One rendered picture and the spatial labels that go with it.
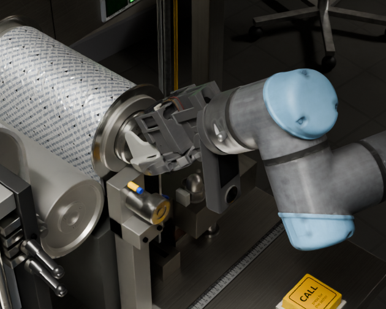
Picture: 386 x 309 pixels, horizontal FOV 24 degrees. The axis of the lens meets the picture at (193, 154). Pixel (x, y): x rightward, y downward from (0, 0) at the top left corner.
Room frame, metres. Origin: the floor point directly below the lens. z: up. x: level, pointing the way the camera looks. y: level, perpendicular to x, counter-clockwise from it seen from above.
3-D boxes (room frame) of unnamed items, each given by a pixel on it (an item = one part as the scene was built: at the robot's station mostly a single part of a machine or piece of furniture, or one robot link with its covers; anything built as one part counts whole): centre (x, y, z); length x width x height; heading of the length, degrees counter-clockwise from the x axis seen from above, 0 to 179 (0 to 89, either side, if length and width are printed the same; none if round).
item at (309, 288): (0.90, -0.19, 0.91); 0.07 x 0.07 x 0.02; 50
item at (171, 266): (1.05, 0.14, 0.92); 0.28 x 0.04 x 0.04; 50
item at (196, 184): (1.02, 0.00, 1.05); 0.04 x 0.04 x 0.04
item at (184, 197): (1.00, 0.02, 1.04); 0.02 x 0.01 x 0.02; 50
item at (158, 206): (0.85, 0.05, 1.18); 0.04 x 0.02 x 0.04; 140
